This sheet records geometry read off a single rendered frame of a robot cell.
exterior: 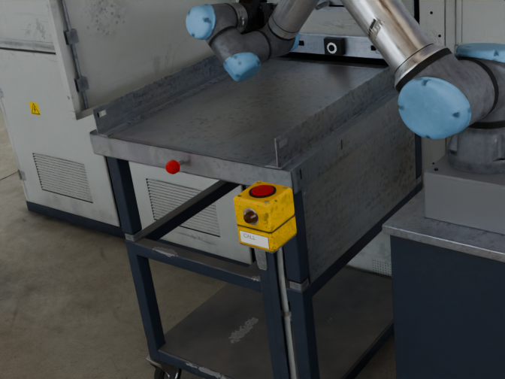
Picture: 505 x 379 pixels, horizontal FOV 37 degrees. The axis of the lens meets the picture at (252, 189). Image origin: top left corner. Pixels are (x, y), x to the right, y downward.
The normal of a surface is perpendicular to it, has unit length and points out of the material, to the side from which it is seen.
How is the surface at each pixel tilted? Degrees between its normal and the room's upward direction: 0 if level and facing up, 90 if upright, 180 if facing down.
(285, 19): 104
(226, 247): 90
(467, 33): 90
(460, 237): 0
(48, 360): 0
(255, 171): 90
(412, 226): 0
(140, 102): 90
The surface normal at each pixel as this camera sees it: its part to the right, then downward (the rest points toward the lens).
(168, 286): -0.11, -0.90
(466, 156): -0.72, 0.07
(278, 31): -0.45, 0.63
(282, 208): 0.80, 0.17
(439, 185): -0.61, 0.40
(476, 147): -0.51, 0.12
